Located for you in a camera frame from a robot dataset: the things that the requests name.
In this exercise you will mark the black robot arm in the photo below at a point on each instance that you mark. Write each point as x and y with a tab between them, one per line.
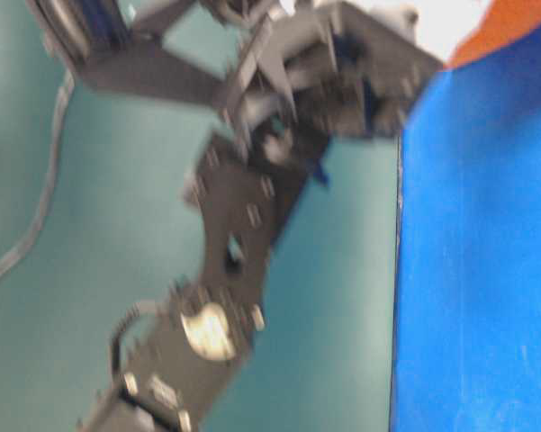
302	78

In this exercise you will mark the blue table cloth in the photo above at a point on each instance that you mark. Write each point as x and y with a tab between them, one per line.
467	324

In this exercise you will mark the orange microfiber towel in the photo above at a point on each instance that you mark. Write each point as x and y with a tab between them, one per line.
503	23

